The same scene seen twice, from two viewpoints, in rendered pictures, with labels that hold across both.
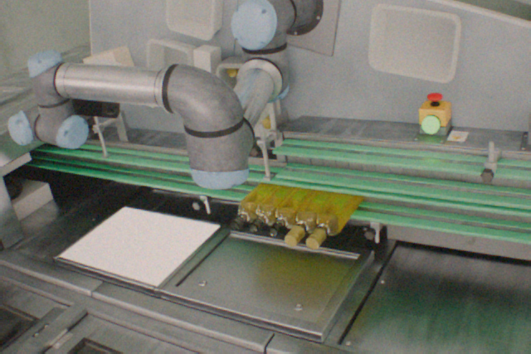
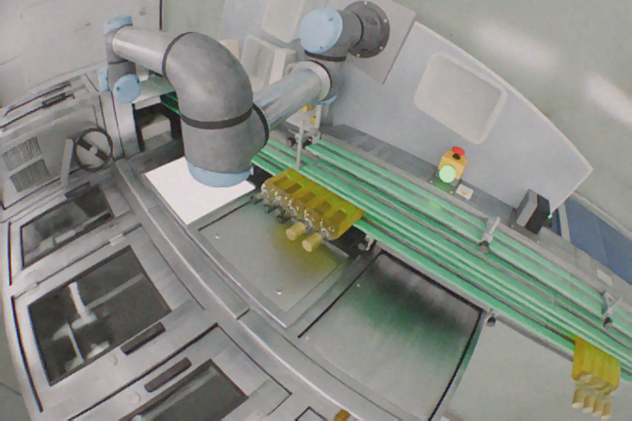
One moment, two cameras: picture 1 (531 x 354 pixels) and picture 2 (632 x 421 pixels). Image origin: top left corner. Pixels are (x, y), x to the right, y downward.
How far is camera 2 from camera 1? 69 cm
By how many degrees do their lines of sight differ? 11
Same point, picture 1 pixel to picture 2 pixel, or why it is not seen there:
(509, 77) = (521, 160)
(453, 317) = (400, 340)
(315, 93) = (359, 109)
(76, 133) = (127, 89)
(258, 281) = (259, 251)
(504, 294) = (444, 328)
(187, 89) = (183, 61)
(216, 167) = (201, 163)
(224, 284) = (232, 243)
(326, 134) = (355, 148)
